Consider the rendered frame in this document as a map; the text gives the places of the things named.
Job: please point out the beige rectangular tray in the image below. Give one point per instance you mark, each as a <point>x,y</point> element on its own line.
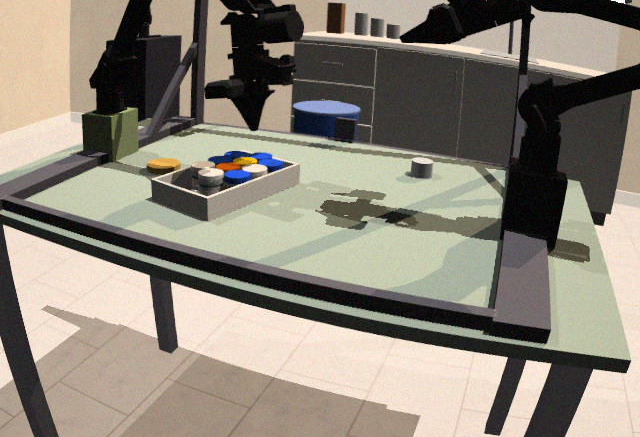
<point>165,191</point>

